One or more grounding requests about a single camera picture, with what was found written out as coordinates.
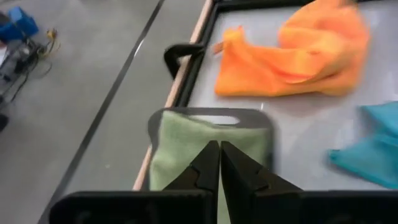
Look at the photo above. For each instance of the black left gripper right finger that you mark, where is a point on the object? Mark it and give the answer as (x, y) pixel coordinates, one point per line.
(248, 199)

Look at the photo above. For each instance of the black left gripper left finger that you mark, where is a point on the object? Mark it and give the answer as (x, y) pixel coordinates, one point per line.
(192, 199)

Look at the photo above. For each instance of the green microfiber towel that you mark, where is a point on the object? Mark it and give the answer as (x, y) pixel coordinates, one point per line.
(180, 146)

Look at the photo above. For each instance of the grey storage bin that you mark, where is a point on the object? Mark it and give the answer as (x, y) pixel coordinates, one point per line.
(255, 113)

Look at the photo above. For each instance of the blue microfiber towel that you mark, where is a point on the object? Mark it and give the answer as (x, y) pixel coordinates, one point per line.
(373, 155)

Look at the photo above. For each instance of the orange microfiber towel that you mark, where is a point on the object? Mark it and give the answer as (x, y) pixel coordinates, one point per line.
(295, 62)

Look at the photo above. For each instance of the wooden table board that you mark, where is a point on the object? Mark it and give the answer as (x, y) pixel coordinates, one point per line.
(171, 93)

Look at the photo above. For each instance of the blue plastic box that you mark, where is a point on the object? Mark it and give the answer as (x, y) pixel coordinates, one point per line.
(21, 23)

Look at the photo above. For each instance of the black clamp hook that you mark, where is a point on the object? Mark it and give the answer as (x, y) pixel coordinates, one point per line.
(174, 53)

